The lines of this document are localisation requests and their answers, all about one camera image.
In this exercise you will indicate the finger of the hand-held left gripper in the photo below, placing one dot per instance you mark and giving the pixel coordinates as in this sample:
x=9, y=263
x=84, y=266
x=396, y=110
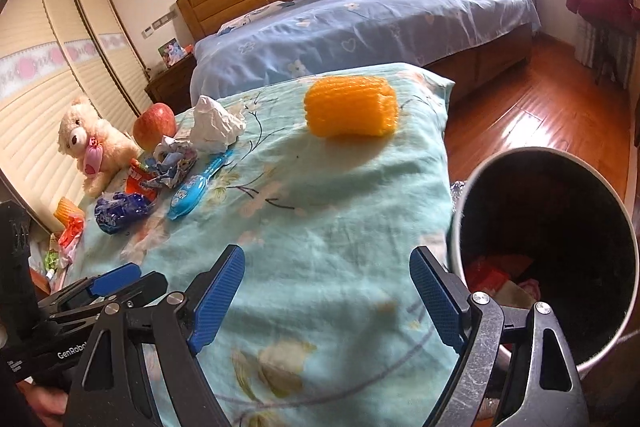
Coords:
x=112, y=279
x=145, y=289

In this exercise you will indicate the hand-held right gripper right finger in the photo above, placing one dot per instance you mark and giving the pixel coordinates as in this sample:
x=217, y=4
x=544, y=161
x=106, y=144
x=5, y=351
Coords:
x=440, y=302

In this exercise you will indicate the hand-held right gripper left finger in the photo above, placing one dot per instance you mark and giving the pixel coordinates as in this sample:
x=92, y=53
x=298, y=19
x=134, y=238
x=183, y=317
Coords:
x=215, y=302

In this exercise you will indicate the large red snack packet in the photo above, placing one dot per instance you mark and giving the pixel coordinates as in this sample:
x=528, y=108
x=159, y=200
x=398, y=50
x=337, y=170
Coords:
x=492, y=279

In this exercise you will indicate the blue cookie wrapper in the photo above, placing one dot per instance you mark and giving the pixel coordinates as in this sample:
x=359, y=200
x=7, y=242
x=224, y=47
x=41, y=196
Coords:
x=122, y=212

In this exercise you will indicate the small red snack bag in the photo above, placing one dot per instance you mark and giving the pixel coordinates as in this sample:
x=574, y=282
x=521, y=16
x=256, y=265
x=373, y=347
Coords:
x=140, y=182

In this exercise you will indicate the blue packaged toothbrush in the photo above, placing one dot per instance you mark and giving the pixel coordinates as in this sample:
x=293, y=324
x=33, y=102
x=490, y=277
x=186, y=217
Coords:
x=197, y=189

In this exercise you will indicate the white blue wrapper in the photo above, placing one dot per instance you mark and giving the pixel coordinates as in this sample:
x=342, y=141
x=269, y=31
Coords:
x=175, y=162

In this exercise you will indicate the black round trash bin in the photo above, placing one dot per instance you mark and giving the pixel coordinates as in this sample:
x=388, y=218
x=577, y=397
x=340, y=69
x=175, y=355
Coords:
x=550, y=207

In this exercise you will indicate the white tissue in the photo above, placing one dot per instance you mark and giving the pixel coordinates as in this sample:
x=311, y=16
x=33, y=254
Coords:
x=215, y=124

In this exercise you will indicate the yellow corn toy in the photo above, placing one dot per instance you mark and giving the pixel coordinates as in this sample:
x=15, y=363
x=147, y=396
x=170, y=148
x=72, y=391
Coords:
x=350, y=107

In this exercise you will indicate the person's left hand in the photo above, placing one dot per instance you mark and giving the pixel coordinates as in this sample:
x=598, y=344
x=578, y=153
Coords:
x=47, y=404

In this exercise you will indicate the red white plastic wrapper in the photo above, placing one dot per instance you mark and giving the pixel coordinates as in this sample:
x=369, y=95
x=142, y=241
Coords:
x=71, y=234

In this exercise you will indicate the green drink pouch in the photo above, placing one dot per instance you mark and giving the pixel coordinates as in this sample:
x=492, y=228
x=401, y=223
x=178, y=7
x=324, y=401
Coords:
x=52, y=261

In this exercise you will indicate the teal floral cloth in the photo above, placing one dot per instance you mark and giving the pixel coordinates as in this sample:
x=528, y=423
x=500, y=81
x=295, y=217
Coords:
x=320, y=232

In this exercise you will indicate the cream teddy bear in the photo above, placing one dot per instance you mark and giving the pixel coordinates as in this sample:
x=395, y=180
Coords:
x=97, y=147

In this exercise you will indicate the red yellow apple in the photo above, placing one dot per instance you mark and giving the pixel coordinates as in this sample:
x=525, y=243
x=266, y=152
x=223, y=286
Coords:
x=155, y=127

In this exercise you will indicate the wooden nightstand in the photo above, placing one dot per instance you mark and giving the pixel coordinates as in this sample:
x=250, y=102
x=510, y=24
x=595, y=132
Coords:
x=172, y=82

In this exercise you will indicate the cream sliding wardrobe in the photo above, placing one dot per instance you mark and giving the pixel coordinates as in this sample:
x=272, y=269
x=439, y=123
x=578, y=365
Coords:
x=60, y=57

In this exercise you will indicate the bed with blue sheet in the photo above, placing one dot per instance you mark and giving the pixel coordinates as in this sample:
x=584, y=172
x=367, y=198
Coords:
x=360, y=27

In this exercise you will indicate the white blue printed pillow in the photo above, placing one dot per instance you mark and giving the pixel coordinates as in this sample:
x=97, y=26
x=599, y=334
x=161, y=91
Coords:
x=255, y=18

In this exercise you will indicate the grey dotted curtain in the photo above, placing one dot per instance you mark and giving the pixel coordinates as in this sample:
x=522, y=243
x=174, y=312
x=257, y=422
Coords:
x=602, y=52

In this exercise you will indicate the photo frame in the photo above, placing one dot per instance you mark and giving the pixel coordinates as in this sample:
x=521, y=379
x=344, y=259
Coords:
x=174, y=52

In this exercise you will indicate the wall switch panel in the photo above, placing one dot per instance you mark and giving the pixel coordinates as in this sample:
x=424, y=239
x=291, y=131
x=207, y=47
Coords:
x=155, y=28

